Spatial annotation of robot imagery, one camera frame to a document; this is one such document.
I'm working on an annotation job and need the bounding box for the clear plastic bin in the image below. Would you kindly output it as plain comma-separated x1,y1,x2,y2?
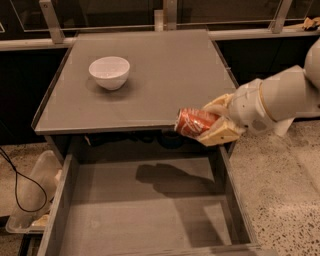
5,150,62,234

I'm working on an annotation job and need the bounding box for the white ceramic bowl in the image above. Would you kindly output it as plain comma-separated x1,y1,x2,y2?
89,56,130,90

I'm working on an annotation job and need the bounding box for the metal railing with glass panels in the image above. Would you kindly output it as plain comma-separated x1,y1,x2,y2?
0,0,320,51

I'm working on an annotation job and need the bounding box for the red coke can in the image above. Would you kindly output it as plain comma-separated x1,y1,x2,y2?
174,108,220,138

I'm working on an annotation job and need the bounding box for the open grey top drawer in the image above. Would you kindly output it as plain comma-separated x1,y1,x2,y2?
38,141,277,256

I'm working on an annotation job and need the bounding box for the grey cabinet with top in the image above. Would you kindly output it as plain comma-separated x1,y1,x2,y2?
32,30,238,159

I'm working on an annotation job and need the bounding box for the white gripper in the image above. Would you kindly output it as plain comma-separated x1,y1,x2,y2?
196,79,275,147

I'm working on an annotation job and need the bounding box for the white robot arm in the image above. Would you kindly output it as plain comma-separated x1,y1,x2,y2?
197,39,320,146

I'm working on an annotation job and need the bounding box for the black cable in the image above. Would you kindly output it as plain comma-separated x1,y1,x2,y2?
0,146,49,213

